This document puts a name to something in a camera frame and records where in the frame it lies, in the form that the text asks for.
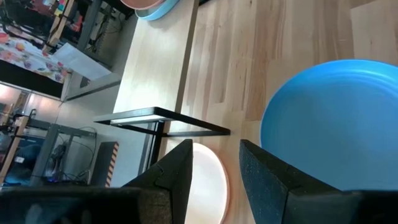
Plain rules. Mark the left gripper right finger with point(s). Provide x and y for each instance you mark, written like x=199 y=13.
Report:
x=267 y=180

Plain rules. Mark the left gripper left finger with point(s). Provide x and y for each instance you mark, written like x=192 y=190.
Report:
x=177 y=174

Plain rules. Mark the cream bowl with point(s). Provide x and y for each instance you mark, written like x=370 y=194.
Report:
x=205 y=186

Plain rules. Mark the blue plastic plate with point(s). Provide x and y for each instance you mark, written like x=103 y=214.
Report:
x=335 y=124

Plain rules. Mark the light teal plastic plate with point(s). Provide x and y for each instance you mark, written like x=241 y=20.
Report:
x=161 y=12

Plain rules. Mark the peach plastic plate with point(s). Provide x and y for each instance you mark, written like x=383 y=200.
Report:
x=143 y=3

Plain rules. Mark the wooden shelf with black legs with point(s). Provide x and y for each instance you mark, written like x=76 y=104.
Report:
x=155 y=62

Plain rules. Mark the hazard striped black panel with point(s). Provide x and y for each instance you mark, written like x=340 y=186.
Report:
x=101 y=165

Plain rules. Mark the white sheet panel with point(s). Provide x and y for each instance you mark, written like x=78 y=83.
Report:
x=81 y=63

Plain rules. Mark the floral patterned cloth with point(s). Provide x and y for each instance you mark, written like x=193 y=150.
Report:
x=25 y=53

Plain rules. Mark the grey metal desk frame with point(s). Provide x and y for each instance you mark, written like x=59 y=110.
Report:
x=46 y=149

